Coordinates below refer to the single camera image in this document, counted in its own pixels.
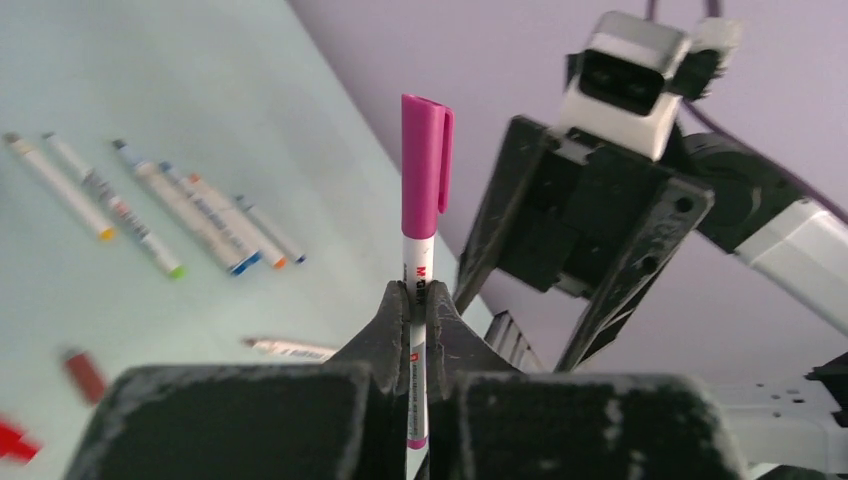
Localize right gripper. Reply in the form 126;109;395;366
453;115;714;372

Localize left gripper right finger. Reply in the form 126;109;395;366
423;281;747;479

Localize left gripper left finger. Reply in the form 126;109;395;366
64;281;409;479

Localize purple pen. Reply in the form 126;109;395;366
401;94;454;450

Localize large blue marker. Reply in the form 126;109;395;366
112;139;247;276

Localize maroon pen cap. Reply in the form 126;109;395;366
63;349;107;405

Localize light green pen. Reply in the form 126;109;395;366
42;132;185;279

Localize red pen cap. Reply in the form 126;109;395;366
0;418;41;464

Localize yellow pen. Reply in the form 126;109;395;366
3;132;116;241

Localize maroon pen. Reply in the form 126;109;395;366
241;337;338;362

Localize orange cap marker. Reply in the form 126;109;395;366
188;173;287;270

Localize dark blue cap pen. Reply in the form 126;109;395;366
234;194;307;264

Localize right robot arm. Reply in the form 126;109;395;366
454;116;847;371

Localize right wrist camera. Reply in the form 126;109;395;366
555;9;743;164

